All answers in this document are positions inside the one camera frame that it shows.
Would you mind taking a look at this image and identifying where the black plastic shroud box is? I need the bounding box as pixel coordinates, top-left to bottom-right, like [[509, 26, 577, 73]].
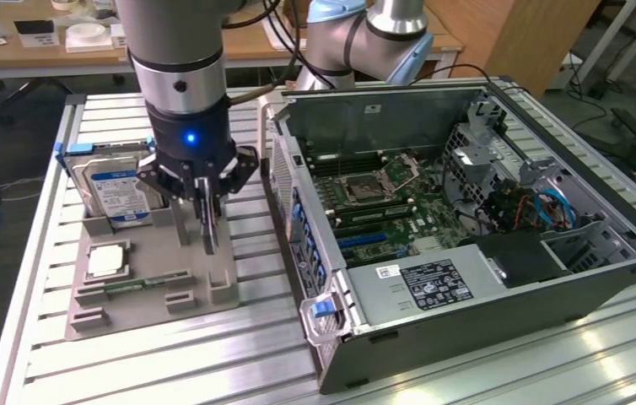
[[460, 230, 575, 290]]

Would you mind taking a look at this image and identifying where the white paper stack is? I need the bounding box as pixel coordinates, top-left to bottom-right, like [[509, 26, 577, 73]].
[[263, 19, 309, 52]]

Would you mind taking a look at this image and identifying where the silver CPU chip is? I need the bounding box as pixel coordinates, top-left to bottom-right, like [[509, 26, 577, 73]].
[[84, 246, 128, 280]]

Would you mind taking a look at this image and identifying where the black chair base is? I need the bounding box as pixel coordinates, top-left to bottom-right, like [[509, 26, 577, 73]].
[[0, 75, 75, 126]]

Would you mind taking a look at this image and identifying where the grey plastic parts rack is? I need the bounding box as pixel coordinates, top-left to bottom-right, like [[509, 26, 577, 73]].
[[61, 197, 241, 343]]

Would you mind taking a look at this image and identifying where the red wire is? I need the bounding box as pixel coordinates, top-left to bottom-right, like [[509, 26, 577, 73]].
[[516, 192, 545, 231]]

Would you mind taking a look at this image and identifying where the blue expansion slot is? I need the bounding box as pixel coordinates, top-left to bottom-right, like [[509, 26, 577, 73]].
[[339, 229, 387, 251]]

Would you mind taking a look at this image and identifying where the wooden cabinet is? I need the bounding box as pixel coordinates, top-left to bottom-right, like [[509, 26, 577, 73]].
[[423, 0, 604, 99]]

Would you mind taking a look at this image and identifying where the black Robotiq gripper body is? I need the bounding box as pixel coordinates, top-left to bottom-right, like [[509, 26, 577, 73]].
[[144, 98, 240, 166]]

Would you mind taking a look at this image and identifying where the green motherboard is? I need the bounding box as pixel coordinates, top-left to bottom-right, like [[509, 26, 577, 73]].
[[308, 147, 472, 271]]

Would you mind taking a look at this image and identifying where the perforated metal disk bay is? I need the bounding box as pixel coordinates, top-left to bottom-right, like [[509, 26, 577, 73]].
[[444, 121, 528, 212]]

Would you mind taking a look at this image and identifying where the black cable behind case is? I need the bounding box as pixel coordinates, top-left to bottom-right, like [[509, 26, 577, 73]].
[[421, 62, 539, 99]]

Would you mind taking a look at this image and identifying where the wooden desk with white frame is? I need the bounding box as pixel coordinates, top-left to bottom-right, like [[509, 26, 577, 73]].
[[0, 0, 465, 82]]

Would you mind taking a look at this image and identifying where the brown cardboard box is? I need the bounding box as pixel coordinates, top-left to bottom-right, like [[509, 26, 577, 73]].
[[283, 0, 313, 41]]

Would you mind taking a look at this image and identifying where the CPU socket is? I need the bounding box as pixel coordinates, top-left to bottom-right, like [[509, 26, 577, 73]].
[[339, 172, 387, 208]]

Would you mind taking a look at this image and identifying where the hard disk with blue caddy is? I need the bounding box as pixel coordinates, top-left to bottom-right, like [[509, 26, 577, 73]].
[[52, 141, 163, 231]]

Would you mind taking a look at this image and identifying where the black and white box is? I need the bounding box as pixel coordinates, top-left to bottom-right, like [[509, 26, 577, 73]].
[[13, 19, 61, 49]]

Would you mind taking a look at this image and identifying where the grey power supply with labels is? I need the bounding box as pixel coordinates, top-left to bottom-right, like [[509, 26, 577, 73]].
[[344, 242, 508, 328]]

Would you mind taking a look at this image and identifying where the graphics card with black fan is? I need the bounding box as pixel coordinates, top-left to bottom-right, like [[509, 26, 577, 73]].
[[199, 202, 224, 257]]

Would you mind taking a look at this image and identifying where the white box with round bowl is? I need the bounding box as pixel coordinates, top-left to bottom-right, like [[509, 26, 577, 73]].
[[63, 23, 116, 55]]

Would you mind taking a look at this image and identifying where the blue data wire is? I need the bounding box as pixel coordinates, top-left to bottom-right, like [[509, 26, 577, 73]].
[[536, 189, 580, 231]]

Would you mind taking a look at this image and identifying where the metal socket cover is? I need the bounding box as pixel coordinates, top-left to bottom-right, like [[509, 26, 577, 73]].
[[379, 151, 423, 200]]

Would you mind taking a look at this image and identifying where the grey metal bay bracket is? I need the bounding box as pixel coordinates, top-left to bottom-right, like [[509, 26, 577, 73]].
[[539, 213, 636, 276]]

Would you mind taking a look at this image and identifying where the white labelled box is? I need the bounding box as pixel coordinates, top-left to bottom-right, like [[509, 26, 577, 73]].
[[108, 23, 128, 49]]

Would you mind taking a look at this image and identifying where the white floor cable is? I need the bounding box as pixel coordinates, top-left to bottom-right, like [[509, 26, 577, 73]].
[[0, 175, 44, 202]]

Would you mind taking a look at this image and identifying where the open dark grey PC case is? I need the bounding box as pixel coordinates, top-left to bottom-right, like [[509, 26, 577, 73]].
[[255, 75, 636, 396]]

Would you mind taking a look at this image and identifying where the white desk frame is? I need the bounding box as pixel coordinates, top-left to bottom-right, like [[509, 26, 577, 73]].
[[568, 0, 636, 116]]

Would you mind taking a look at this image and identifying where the green RAM stick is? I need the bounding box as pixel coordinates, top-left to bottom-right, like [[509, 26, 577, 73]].
[[332, 203, 416, 223], [101, 276, 169, 294]]

